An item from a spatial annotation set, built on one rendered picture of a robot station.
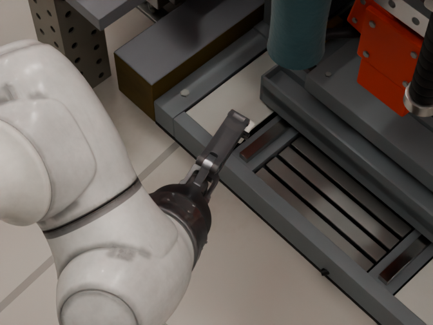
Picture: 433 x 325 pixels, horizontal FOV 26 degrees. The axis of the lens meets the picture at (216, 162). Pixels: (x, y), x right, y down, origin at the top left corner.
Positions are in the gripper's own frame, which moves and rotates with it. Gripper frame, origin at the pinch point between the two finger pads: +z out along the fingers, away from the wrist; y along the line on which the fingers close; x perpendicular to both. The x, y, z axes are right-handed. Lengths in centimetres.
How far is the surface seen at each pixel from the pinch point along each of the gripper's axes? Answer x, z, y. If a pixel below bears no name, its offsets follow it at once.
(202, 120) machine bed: 12, 65, -22
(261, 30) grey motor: 12, 85, -6
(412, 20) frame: -12.6, 27.9, 22.3
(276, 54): 2.3, 29.2, 7.8
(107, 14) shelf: 30.2, 35.7, -2.3
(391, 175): -25, 57, -10
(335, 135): -12, 59, -9
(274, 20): 4.7, 26.2, 12.9
